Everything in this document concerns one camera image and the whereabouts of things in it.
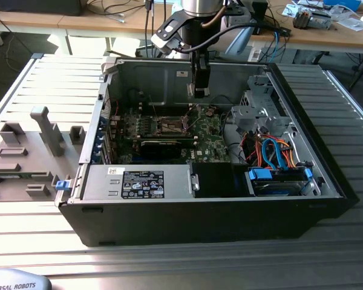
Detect white leaflet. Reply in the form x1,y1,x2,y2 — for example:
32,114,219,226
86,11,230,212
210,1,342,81
283,2,300,18

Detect black graphics card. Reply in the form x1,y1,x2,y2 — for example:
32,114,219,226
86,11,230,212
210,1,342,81
120,137,184,160

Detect silver metal drive cage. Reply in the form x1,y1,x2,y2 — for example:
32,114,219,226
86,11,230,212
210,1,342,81
231,74,295,140

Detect copper coloured hose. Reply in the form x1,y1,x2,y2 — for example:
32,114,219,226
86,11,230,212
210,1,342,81
200,7,226,30

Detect grey drive unit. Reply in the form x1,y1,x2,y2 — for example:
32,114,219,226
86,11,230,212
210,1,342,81
308,11,333,30

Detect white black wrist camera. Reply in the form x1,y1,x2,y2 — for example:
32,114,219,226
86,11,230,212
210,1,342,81
150,10,187,54

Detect dark CPU cooler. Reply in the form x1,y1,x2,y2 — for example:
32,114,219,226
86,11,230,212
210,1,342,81
292,8,313,30

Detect blue hanging cable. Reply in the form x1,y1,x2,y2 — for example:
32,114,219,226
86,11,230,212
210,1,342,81
270,22,284,63

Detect blue box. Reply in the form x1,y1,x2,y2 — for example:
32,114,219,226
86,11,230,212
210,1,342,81
323,0,362,12

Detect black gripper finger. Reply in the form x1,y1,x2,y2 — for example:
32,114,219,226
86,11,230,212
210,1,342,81
194,58,212,99

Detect green motherboard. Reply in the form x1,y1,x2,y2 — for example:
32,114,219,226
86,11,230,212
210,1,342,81
108,102,233,166

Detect grey power supply unit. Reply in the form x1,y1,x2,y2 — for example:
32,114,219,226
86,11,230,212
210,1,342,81
81,164,195,201

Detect RAM slot with white clip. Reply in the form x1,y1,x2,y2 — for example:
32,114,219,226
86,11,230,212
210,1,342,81
138,108,197,114
140,136,198,142
138,102,197,108

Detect blue flat data wire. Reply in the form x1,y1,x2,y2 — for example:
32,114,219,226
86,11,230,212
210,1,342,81
260,135,289,172

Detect thin black cable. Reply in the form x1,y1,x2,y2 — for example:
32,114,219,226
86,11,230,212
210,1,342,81
211,94,234,127

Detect grey parts rack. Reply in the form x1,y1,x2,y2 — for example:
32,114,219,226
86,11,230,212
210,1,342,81
0,105,86,202

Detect CPU socket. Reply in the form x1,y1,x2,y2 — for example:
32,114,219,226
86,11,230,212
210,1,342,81
152,115,191,136

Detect black PC case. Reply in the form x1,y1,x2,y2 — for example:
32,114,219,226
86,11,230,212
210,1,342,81
56,56,361,248

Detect wooden desk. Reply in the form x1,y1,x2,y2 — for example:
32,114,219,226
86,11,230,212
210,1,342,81
0,2,174,34
248,0,363,56

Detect black plastic shroud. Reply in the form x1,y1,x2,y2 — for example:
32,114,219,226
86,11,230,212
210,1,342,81
192,162,249,199

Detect clear plastic bag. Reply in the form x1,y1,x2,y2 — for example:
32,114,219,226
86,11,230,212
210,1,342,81
335,16,363,31

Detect hard disk in blue carrier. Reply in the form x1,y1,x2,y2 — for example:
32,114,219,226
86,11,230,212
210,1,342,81
244,167,315,197

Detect black computer tower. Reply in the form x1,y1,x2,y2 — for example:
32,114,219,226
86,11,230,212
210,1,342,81
0,0,83,17

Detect thick black camera cable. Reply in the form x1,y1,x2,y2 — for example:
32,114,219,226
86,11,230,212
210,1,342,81
177,23,293,54

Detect orange red power wires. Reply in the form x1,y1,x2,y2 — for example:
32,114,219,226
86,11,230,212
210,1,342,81
241,134,297,170

